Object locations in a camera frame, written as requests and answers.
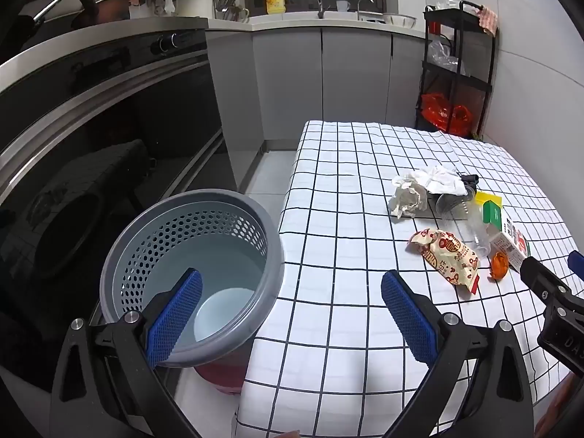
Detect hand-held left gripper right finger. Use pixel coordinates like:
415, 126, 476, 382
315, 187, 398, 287
381, 270, 535, 438

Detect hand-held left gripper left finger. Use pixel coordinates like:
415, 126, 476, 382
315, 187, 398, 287
49, 268, 204, 438

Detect orange fruit peel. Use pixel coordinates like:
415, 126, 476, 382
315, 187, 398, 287
489, 251, 510, 282

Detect printed snack bag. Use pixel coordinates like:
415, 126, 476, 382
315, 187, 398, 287
407, 228, 481, 293

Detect grey perforated waste basket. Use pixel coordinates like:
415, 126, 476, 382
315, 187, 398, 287
99, 189, 285, 368

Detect white tissue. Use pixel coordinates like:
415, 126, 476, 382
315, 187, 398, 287
411, 165, 468, 196

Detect red plastic stool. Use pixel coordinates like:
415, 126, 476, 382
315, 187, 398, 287
194, 350, 251, 394

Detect clear plastic bottle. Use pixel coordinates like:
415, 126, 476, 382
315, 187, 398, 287
465, 201, 493, 260

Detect white checkered tablecloth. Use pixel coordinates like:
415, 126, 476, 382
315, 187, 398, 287
232, 120, 576, 438

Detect clear plastic cup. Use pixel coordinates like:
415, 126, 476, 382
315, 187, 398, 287
433, 187, 477, 222

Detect beige crumpled tissue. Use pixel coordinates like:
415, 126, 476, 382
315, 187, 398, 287
388, 174, 430, 220

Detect red plastic bag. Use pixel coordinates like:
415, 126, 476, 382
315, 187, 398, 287
420, 92, 473, 138

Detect black built-in oven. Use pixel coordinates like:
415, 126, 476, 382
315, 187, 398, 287
0, 27, 229, 393

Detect black metal storage rack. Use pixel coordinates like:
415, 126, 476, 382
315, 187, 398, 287
414, 2, 499, 140

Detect clear plastic bag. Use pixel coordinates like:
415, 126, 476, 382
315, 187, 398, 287
426, 39, 467, 74

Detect red checkered cloth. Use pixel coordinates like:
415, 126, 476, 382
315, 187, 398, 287
477, 6, 499, 38

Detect grey kitchen cabinets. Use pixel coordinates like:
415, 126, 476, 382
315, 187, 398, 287
204, 26, 427, 192

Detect black oven knob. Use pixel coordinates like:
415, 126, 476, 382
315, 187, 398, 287
150, 32, 181, 54

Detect brown clay pot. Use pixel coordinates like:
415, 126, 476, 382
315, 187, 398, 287
72, 0, 134, 29

